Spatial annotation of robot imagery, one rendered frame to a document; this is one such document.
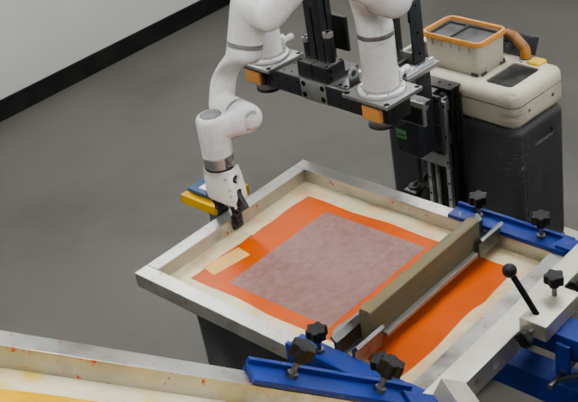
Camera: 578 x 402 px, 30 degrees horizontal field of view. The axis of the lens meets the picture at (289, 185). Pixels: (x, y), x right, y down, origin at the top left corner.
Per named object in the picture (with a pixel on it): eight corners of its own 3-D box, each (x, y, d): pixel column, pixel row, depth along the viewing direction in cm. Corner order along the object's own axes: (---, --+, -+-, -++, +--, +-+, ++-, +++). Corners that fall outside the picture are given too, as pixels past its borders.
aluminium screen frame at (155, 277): (138, 286, 248) (134, 273, 246) (304, 171, 283) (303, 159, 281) (413, 421, 199) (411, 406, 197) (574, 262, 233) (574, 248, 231)
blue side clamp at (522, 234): (448, 235, 250) (446, 210, 247) (461, 225, 253) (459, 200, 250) (564, 275, 231) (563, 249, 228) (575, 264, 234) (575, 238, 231)
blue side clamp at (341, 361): (289, 369, 218) (284, 343, 214) (305, 355, 221) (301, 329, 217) (408, 429, 199) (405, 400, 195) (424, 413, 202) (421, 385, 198)
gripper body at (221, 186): (245, 157, 253) (253, 198, 259) (215, 147, 260) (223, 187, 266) (223, 172, 249) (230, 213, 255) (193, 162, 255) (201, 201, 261)
